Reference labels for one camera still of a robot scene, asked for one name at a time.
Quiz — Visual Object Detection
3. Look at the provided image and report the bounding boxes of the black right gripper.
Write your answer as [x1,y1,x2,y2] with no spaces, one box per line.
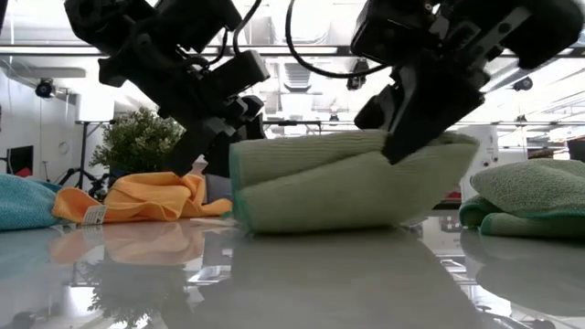
[354,2,585,165]

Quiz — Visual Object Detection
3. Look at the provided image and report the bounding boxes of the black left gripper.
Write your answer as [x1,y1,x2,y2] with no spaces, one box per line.
[98,45,271,178]

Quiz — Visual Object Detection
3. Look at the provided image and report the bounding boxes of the pale green microfiber towel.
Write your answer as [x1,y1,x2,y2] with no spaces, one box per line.
[228,129,480,235]

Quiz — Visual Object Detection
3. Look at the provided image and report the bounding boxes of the orange microfiber towel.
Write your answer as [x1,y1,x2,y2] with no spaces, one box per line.
[51,172,233,225]

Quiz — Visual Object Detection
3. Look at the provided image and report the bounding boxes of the blue microfiber towel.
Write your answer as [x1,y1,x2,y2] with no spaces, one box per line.
[0,173,59,231]

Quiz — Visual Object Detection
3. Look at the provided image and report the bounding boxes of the white pillar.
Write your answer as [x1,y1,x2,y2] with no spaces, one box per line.
[458,125,499,202]

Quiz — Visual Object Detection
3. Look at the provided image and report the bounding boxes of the small green potted plant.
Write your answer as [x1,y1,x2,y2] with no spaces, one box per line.
[89,107,186,184]

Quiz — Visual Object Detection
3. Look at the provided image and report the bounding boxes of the black bar with light strips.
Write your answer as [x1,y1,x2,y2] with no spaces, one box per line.
[0,44,585,58]

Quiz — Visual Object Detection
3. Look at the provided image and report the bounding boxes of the white box lamp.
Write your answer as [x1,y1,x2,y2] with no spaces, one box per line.
[75,89,115,122]

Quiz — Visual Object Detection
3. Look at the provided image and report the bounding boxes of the black tripod stand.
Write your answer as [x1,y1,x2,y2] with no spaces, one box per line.
[57,119,115,188]

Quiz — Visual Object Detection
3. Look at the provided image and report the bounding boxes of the small black monitor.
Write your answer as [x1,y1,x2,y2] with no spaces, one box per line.
[5,144,35,176]

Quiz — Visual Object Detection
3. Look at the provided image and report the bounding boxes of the silver ventilation duct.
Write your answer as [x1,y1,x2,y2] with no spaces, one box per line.
[282,58,317,95]

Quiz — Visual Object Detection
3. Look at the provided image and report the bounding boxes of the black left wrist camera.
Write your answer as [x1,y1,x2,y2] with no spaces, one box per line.
[154,0,243,54]

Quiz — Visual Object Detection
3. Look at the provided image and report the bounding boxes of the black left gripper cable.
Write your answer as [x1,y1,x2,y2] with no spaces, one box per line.
[196,0,265,69]

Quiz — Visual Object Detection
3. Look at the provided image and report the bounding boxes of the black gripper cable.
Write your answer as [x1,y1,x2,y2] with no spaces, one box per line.
[284,0,390,80]
[196,0,265,69]

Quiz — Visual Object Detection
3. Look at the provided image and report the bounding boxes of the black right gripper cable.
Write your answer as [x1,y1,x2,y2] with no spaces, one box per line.
[284,0,390,80]

